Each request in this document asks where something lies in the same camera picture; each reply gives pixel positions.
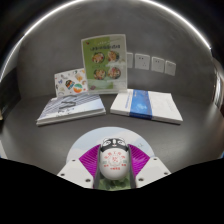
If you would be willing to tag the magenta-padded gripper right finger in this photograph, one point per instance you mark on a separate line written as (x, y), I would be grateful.
(151, 170)

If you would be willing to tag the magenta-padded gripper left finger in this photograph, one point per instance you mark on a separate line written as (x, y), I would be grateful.
(75, 171)

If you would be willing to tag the white panda computer mouse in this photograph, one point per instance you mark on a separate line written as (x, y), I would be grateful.
(114, 161)

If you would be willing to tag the round landscape print mouse pad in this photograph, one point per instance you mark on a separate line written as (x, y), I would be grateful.
(86, 140)

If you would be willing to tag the grey cover book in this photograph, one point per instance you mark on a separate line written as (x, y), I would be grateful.
(71, 108)

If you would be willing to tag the white book with blue band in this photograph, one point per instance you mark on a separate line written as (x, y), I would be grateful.
(146, 105)

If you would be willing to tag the white sticker card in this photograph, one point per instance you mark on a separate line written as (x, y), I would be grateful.
(70, 83)

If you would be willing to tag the green food poster stand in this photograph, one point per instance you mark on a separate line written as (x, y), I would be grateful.
(104, 63)

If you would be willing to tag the white wall socket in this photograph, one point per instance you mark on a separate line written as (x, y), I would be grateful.
(142, 61)
(170, 68)
(130, 60)
(158, 64)

